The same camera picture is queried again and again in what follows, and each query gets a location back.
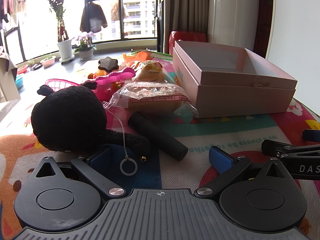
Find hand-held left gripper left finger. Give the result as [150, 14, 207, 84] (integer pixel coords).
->
[36, 146, 128, 201]

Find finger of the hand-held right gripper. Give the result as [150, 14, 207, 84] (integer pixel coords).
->
[302, 129, 320, 142]
[261, 139, 320, 159]

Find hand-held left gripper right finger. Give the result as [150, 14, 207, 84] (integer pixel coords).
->
[195, 146, 287, 200]

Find black plush toy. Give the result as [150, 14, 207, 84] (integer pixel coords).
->
[30, 84, 151, 176]

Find pink cardboard box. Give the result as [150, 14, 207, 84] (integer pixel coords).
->
[172, 40, 298, 118]

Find black cylinder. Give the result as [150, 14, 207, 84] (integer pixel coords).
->
[127, 112, 188, 162]

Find large clear-wrapped bread packet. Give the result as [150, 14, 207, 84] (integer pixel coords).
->
[104, 82, 199, 118]

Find pink plastic toy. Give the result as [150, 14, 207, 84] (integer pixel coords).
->
[84, 68, 136, 90]

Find pink plastic toy basket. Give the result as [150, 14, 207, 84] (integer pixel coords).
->
[45, 78, 118, 101]

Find black star-shaped object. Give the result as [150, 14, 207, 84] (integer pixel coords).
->
[96, 57, 120, 78]

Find small yellow bread packet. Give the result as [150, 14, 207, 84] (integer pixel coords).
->
[132, 60, 167, 83]

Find orange toy pumpkin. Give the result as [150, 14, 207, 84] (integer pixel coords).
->
[122, 51, 153, 64]

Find colourful printed play mat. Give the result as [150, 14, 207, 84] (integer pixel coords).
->
[0, 51, 320, 240]

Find pink orchid in white pot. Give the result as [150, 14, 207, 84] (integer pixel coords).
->
[72, 32, 97, 61]

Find small white planter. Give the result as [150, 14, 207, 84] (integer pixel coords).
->
[40, 54, 56, 68]

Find small dark planter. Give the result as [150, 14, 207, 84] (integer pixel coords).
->
[27, 59, 43, 71]

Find tall plant in white pot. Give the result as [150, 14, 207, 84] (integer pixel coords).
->
[41, 0, 75, 62]

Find cloth-covered armchair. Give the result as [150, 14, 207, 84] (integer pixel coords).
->
[0, 46, 22, 103]

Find red suitcase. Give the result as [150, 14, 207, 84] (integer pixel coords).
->
[169, 30, 208, 55]

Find hanging brown jacket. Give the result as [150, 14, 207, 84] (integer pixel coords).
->
[80, 1, 108, 34]

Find hanging orange fuzzy garment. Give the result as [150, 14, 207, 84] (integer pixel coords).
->
[110, 0, 127, 22]

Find grey curtain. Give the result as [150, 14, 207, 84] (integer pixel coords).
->
[162, 0, 209, 53]

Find hanging laundry clothes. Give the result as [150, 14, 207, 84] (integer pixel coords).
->
[0, 0, 27, 23]

